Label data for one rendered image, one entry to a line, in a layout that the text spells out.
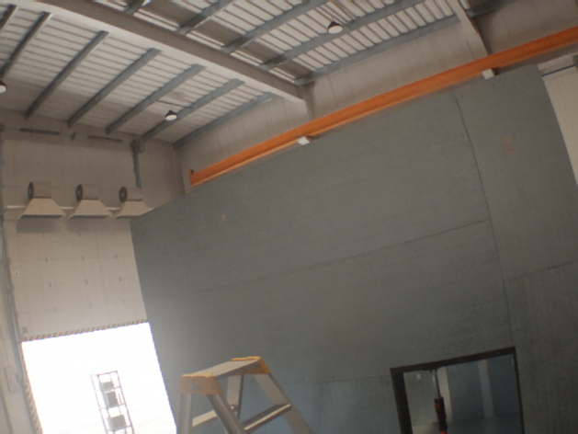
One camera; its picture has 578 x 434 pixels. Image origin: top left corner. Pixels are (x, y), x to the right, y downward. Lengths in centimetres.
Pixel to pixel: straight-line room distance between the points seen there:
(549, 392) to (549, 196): 79
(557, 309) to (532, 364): 25
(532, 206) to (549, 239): 15
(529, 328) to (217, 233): 165
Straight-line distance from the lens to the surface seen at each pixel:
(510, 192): 185
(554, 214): 183
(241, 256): 241
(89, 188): 1181
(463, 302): 191
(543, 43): 1053
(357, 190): 205
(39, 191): 1110
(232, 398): 206
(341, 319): 213
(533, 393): 197
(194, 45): 990
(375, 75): 1177
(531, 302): 186
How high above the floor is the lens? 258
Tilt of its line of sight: 8 degrees up
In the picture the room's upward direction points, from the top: 12 degrees counter-clockwise
